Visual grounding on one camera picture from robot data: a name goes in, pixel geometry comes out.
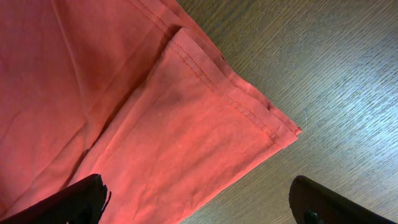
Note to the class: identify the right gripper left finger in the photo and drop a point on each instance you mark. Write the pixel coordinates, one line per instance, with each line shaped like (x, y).
(81, 203)

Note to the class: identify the orange t-shirt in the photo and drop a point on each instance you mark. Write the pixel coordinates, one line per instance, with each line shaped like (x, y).
(134, 91)

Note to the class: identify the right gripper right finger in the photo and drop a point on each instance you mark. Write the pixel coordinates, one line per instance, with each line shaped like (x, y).
(312, 203)

